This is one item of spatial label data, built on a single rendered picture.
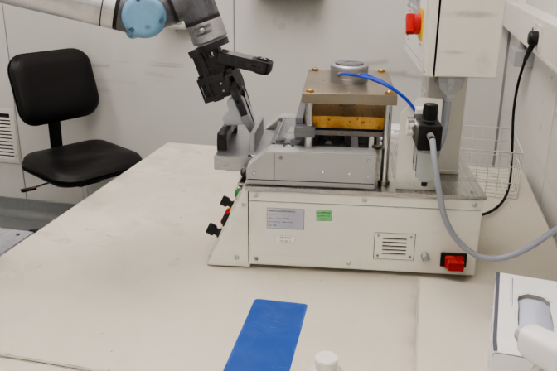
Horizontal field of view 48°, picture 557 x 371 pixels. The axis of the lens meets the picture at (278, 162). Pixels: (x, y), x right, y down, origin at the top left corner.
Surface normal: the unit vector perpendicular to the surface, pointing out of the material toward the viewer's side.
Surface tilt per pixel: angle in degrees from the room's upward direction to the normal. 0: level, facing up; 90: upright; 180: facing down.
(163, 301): 0
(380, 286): 0
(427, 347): 0
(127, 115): 90
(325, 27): 90
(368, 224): 90
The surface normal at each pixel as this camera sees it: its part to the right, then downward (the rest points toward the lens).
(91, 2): 0.18, 0.17
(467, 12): -0.10, 0.31
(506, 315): 0.11, -0.93
